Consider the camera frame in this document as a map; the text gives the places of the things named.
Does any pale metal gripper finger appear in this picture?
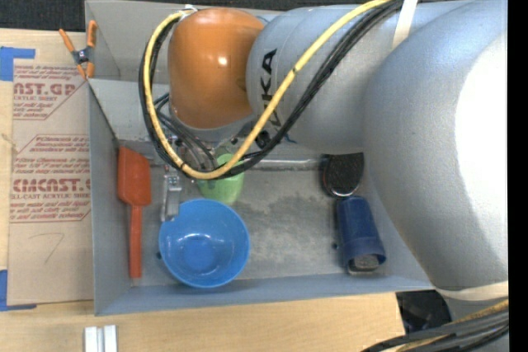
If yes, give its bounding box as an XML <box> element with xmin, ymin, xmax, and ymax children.
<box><xmin>163</xmin><ymin>173</ymin><xmax>183</xmax><ymax>221</ymax></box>

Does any orange-red plastic scoop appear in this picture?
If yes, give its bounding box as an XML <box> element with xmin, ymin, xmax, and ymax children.
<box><xmin>116</xmin><ymin>146</ymin><xmax>153</xmax><ymax>279</ymax></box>

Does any light green plastic cup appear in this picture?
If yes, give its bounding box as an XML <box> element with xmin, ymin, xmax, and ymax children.
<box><xmin>196</xmin><ymin>152</ymin><xmax>246</xmax><ymax>205</ymax></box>

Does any blue plastic bowl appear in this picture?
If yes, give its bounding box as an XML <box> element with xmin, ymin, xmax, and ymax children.
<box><xmin>158</xmin><ymin>198</ymin><xmax>251</xmax><ymax>289</ymax></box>

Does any grey metal bin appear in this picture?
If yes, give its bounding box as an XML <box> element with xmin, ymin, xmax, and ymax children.
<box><xmin>84</xmin><ymin>0</ymin><xmax>436</xmax><ymax>317</ymax></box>

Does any brown cardboard board red print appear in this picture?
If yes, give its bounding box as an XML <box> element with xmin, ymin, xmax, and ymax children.
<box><xmin>0</xmin><ymin>27</ymin><xmax>97</xmax><ymax>312</ymax></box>

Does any dark blue plastic cup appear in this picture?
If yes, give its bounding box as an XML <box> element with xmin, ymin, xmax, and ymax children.
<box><xmin>334</xmin><ymin>195</ymin><xmax>387</xmax><ymax>272</ymax></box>

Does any grey rectangular block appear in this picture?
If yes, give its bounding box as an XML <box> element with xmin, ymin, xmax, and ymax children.
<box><xmin>348</xmin><ymin>253</ymin><xmax>380</xmax><ymax>275</ymax></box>

